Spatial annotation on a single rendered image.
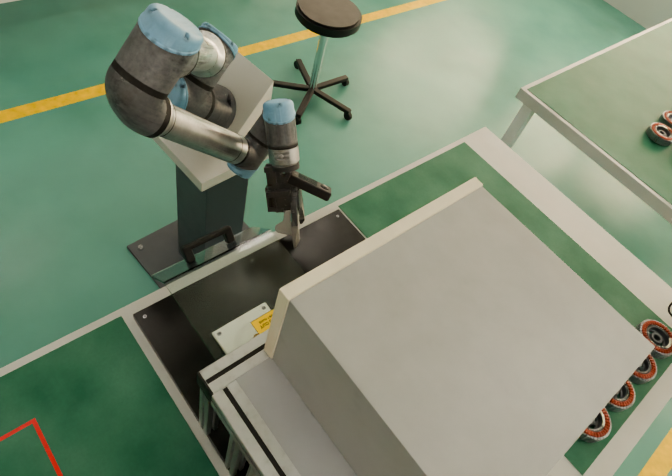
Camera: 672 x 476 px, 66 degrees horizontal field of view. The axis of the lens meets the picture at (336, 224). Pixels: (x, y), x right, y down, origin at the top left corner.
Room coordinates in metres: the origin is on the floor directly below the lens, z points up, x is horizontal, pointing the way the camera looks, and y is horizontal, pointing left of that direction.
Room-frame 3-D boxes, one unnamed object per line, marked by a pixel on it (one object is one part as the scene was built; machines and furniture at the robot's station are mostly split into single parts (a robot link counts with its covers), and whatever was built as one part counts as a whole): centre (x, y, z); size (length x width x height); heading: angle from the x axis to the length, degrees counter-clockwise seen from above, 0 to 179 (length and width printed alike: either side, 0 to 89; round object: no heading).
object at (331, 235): (0.62, 0.00, 0.76); 0.64 x 0.47 x 0.02; 145
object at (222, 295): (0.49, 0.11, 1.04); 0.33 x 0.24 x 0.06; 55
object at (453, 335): (0.43, -0.24, 1.22); 0.44 x 0.39 x 0.20; 145
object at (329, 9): (2.45, 0.37, 0.28); 0.54 x 0.49 x 0.56; 55
